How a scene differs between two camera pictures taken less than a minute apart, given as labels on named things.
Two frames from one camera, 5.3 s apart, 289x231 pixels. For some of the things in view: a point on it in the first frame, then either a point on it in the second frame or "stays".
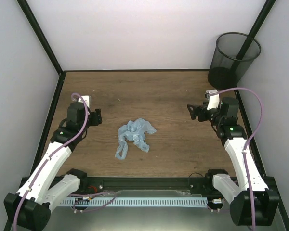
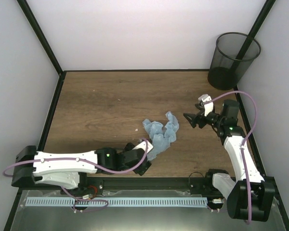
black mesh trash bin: [234, 54] stays
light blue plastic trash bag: [134, 131] → [162, 137]
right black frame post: [257, 25] stays
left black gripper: [97, 118] → [141, 170]
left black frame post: [25, 8] stays
